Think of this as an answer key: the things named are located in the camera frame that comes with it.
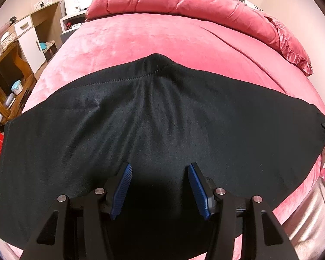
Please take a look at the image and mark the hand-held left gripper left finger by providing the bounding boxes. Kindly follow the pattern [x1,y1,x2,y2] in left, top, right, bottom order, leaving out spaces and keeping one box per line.
[21,163,133,260]

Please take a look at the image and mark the white and wood cabinet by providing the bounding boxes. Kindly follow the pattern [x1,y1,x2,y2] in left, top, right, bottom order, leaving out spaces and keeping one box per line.
[13,1,63,72]

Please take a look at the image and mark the white and grey nightstand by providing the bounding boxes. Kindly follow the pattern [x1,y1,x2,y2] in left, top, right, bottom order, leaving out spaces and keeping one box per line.
[60,12,88,44]

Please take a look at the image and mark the wooden desk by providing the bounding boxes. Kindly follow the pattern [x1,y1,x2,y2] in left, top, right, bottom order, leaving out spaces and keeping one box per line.
[0,39,37,127]

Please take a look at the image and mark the white round jar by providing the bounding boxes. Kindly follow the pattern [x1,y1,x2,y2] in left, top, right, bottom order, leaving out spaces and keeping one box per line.
[11,80,23,95]

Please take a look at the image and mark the bed with pink sheet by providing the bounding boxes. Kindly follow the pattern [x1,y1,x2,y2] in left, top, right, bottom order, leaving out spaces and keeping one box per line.
[0,12,325,260]

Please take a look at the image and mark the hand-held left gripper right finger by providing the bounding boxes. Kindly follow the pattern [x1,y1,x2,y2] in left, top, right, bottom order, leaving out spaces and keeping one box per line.
[188,163,298,260]

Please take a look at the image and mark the black embroidered pants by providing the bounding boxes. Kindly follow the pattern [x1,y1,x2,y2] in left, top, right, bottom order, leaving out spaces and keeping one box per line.
[0,53,325,260]

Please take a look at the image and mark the pink ruffled pillow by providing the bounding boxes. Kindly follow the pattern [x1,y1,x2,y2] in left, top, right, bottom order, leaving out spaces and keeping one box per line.
[263,12,314,76]

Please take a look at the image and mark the pink duvet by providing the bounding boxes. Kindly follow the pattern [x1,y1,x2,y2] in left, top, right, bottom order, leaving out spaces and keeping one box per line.
[85,0,286,48]

